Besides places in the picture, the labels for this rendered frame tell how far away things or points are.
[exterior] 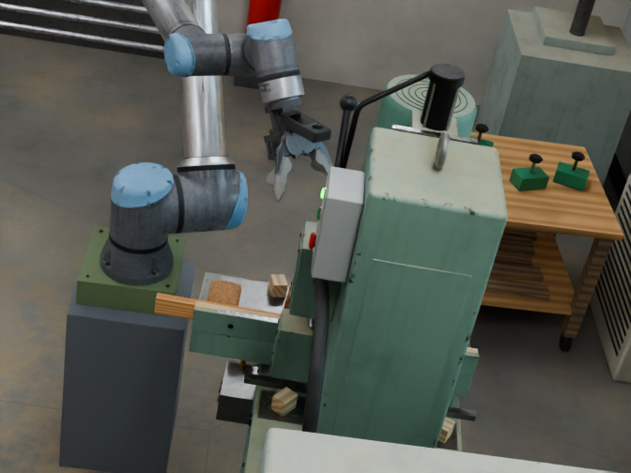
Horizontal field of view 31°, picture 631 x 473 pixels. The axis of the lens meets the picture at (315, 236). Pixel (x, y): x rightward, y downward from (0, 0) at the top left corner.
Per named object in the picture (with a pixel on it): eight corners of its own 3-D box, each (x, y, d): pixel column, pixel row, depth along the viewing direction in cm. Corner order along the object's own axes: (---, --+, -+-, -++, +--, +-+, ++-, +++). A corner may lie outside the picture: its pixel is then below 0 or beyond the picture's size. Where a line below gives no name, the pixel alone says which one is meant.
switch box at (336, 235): (348, 250, 196) (365, 171, 187) (346, 283, 188) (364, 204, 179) (313, 243, 196) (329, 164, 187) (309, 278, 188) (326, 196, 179)
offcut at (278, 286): (268, 286, 254) (269, 274, 252) (282, 285, 255) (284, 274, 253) (271, 297, 251) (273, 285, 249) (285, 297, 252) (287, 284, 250)
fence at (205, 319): (472, 373, 241) (479, 353, 238) (472, 377, 240) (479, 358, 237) (192, 325, 239) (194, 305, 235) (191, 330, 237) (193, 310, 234)
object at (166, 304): (461, 358, 244) (465, 344, 242) (461, 364, 242) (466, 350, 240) (155, 307, 242) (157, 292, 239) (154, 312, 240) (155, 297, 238)
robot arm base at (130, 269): (90, 277, 291) (91, 245, 285) (112, 236, 306) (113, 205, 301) (162, 292, 290) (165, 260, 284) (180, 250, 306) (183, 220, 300)
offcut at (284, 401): (282, 417, 235) (284, 404, 233) (270, 408, 236) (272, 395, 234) (295, 407, 238) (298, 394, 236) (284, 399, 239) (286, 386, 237)
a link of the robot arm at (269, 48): (280, 20, 242) (295, 12, 232) (291, 78, 243) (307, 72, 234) (238, 27, 239) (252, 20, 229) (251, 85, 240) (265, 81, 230)
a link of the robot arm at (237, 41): (216, 36, 250) (232, 28, 238) (267, 36, 254) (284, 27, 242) (219, 79, 250) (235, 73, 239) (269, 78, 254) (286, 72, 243)
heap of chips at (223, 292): (242, 284, 253) (243, 278, 252) (237, 312, 244) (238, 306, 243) (211, 280, 252) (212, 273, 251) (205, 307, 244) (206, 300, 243)
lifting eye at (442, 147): (441, 160, 186) (451, 125, 183) (442, 178, 181) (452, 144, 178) (432, 158, 186) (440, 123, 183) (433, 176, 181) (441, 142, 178)
